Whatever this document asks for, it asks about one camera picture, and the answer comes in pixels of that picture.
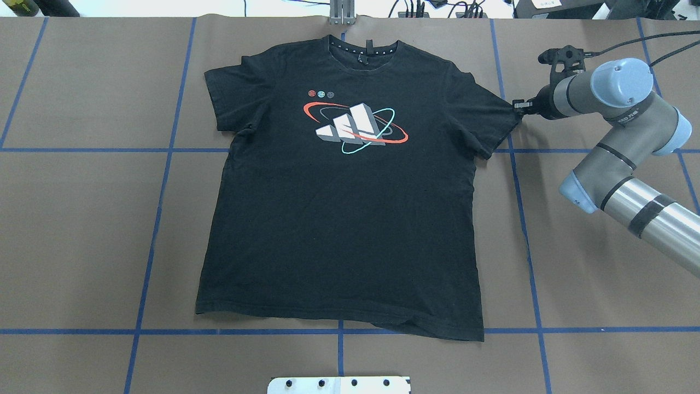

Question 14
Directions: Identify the black graphic t-shirt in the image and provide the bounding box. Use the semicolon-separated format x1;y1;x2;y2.
195;35;520;342

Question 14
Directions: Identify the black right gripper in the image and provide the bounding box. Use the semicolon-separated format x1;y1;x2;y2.
512;47;586;117

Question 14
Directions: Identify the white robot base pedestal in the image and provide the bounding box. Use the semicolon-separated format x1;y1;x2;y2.
267;376;412;393

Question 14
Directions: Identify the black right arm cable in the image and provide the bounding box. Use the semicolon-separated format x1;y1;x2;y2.
583;30;700;69

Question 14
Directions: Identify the aluminium frame post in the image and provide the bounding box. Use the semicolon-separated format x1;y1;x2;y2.
328;0;357;26

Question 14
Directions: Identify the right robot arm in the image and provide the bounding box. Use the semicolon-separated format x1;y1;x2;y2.
512;45;699;276

